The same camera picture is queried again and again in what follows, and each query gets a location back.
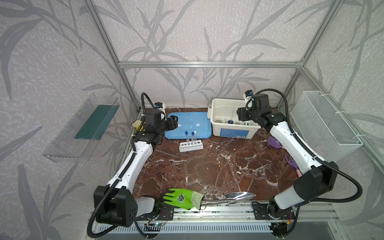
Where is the blue plastic bin lid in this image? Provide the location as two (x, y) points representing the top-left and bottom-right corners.
(165, 112), (212, 140)

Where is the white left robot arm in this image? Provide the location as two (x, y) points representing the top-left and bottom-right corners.
(87, 101), (178, 239)

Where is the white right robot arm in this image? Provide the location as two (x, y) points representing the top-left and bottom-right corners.
(237, 89), (363, 219)

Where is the yellow black work glove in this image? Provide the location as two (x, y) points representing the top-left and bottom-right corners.
(131, 120), (145, 133)

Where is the purple pink plastic scoop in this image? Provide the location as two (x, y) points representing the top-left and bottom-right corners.
(267, 137), (284, 149)

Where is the white plastic storage bin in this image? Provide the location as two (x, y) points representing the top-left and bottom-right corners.
(208, 98), (261, 139)

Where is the white test tube rack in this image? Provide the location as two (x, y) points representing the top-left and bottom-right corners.
(179, 140), (204, 153)

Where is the green work glove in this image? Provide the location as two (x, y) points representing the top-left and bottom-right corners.
(160, 188), (204, 210)

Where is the silver metal trowel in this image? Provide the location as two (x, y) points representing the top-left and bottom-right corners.
(201, 192), (256, 206)

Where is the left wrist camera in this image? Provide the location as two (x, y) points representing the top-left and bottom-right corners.
(154, 102), (167, 120)

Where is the white wire mesh basket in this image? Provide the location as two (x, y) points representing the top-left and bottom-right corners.
(291, 91), (363, 162)

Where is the clear plastic wall shelf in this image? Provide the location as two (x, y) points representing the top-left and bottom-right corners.
(43, 94), (120, 163)

